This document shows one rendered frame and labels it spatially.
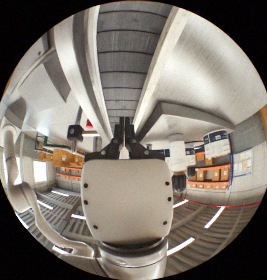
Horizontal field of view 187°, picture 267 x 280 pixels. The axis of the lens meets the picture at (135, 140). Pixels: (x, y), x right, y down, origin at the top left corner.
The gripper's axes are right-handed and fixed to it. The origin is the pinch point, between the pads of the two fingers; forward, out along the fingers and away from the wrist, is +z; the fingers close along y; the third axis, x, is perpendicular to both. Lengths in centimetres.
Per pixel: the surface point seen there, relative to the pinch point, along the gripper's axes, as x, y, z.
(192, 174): -53, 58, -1
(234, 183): -171, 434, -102
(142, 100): 3.7, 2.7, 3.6
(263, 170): 17, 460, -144
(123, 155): -19.9, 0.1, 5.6
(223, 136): -9, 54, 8
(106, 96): 1.9, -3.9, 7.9
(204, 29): 23.5, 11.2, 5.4
